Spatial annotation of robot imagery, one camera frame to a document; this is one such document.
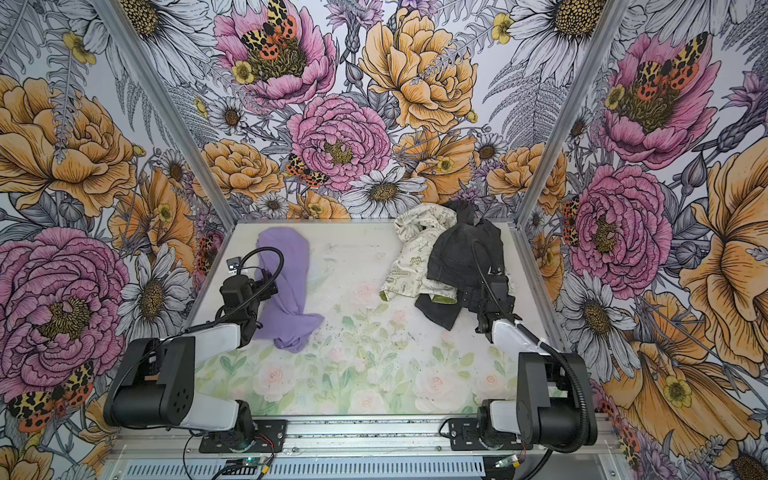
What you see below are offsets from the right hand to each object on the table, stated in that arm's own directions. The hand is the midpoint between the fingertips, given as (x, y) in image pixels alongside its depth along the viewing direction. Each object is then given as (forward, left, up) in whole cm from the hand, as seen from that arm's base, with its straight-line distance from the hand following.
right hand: (484, 301), depth 93 cm
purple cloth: (-2, +61, -1) cm, 61 cm away
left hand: (+6, +70, +4) cm, 70 cm away
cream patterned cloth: (+34, +18, -1) cm, 39 cm away
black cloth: (+17, +4, +1) cm, 18 cm away
